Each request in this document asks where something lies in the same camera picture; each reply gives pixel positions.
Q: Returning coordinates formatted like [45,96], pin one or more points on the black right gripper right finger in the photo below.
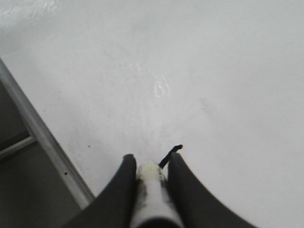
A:
[197,207]

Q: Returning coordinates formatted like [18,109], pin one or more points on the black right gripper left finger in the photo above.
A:
[113,206]

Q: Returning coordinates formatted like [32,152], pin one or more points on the white taped whiteboard marker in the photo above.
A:
[153,207]

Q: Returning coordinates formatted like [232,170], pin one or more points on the white whiteboard with aluminium frame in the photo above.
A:
[223,78]

